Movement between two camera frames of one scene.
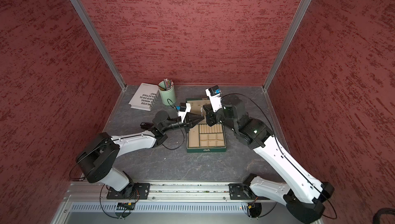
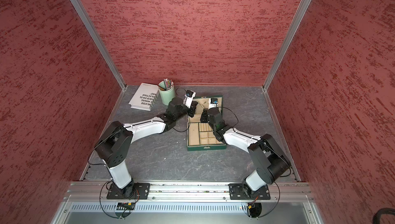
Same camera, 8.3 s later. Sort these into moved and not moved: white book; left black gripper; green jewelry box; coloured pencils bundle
Moved: left black gripper
Not moved: white book; coloured pencils bundle; green jewelry box
